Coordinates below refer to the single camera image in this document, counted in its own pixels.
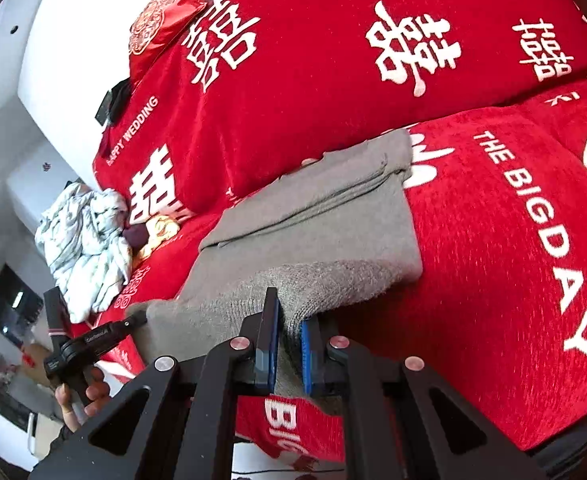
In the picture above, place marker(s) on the white patterned crumpled cloth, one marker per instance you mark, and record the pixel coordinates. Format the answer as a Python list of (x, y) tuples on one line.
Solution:
[(81, 236)]

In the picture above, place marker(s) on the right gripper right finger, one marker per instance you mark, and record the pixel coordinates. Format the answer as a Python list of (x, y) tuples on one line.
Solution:
[(401, 420)]

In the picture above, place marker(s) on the red embroidered pillow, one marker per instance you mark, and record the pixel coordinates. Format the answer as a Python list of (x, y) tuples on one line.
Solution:
[(156, 27)]

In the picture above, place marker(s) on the person's left hand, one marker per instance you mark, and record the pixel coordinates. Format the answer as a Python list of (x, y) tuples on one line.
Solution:
[(74, 413)]

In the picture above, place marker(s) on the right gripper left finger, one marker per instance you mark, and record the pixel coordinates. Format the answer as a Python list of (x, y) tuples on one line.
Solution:
[(176, 420)]

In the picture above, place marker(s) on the cream yellow small cloth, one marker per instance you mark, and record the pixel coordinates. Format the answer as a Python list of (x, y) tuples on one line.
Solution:
[(161, 229)]

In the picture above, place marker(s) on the grey knitted garment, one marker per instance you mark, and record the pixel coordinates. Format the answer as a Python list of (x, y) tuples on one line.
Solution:
[(331, 234)]

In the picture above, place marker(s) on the dark purple small cloth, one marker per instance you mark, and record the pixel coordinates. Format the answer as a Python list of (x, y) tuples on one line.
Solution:
[(136, 236)]

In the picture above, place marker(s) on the black item by pillow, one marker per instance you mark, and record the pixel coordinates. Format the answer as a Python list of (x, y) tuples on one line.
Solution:
[(114, 103)]

